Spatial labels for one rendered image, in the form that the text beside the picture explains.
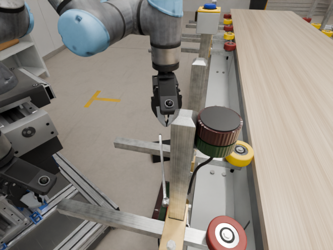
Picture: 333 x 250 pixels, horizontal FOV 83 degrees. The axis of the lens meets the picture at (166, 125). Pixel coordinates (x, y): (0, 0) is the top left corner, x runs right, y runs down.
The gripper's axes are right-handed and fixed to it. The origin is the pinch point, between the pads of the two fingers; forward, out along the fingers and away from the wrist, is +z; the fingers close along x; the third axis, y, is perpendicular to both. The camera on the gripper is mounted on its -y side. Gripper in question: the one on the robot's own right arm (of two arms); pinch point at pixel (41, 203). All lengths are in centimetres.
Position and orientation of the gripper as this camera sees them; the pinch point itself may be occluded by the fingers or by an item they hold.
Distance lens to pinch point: 66.5
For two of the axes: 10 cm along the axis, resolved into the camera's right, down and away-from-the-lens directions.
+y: -9.8, -1.4, 1.7
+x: -2.2, 6.4, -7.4
